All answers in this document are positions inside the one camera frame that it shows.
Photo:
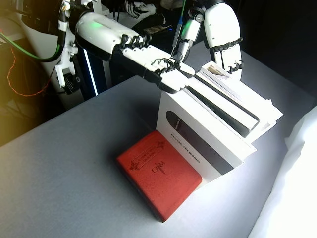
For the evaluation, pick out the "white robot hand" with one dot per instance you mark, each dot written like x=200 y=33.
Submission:
x=223 y=24
x=104 y=32

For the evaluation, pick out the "black LET IT BE book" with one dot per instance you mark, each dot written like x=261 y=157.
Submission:
x=223 y=106

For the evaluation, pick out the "white FASHIONINDIA book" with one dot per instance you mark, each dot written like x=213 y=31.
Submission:
x=247 y=98

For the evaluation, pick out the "white and black AROUND THE WORLD book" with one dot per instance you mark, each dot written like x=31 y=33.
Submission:
x=193 y=138

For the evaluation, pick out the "red embossed cover book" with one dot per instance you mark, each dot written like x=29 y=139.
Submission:
x=158 y=173

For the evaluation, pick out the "spare white robot hand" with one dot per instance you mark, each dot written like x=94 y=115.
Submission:
x=138 y=8

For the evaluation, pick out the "black column with light strip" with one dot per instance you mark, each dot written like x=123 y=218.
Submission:
x=101 y=74

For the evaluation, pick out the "brown card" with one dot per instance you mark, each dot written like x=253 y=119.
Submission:
x=154 y=29

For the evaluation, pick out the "white robot body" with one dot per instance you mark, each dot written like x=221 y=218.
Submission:
x=37 y=37

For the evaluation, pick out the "grey table cloth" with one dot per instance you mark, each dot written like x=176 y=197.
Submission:
x=62 y=173

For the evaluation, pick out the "white cloth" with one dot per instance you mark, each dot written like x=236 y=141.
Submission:
x=292 y=186

